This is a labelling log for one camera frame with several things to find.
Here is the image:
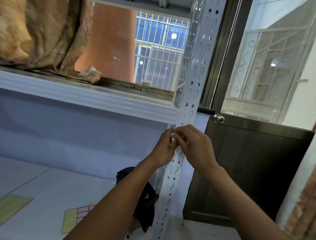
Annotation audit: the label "dark brown glazed door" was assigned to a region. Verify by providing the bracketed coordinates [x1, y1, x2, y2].
[184, 0, 316, 228]

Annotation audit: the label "person's right hand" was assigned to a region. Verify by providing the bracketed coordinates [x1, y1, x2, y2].
[170, 124, 219, 176]

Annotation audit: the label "orange patterned cloth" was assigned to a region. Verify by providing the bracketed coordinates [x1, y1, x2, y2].
[0, 0, 103, 84]

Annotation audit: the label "white window security bars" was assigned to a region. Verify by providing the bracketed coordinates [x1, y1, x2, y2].
[134, 12, 191, 92]

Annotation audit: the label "grey ribbed shelf board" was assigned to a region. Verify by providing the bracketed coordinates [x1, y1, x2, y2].
[91, 0, 198, 19]

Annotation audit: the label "black plastic bag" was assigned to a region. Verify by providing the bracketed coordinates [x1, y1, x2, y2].
[116, 167, 159, 233]

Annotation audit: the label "person's left forearm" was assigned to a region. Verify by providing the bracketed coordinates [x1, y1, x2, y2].
[64, 159, 161, 240]

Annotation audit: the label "plain yellow backing paper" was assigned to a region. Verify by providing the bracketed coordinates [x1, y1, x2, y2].
[0, 195, 34, 227]

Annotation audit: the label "ornate white metal grille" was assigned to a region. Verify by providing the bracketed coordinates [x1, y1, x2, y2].
[224, 24, 316, 123]

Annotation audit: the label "person's left hand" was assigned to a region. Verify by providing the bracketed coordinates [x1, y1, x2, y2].
[147, 128, 179, 170]

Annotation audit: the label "orange-brown panel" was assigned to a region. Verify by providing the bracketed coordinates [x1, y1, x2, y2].
[74, 2, 137, 83]

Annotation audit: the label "aluminium window frame rail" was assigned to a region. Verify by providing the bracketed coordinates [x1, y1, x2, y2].
[98, 76, 208, 102]

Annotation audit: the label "person's right forearm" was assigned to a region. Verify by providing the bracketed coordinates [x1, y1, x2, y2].
[205, 165, 293, 240]

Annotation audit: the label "white perforated shelf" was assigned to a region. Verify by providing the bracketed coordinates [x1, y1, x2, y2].
[145, 0, 227, 240]

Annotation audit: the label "yellow sheet of red-bordered labels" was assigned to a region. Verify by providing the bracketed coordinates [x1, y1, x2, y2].
[62, 203, 97, 234]

